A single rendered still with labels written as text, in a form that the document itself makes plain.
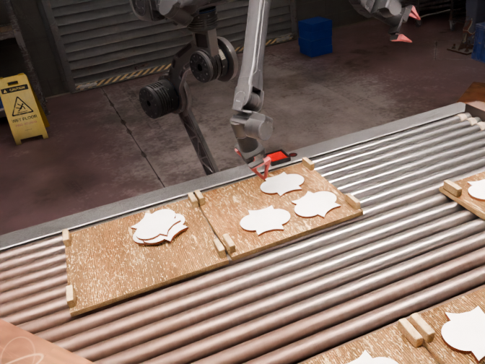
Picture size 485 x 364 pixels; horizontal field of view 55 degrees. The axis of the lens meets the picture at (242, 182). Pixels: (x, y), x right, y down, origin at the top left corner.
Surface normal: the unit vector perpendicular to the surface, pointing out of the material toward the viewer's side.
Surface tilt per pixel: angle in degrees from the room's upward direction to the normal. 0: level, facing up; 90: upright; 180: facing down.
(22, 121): 78
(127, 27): 86
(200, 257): 0
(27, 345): 0
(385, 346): 0
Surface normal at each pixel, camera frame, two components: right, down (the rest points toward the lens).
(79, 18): 0.41, 0.36
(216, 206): -0.11, -0.85
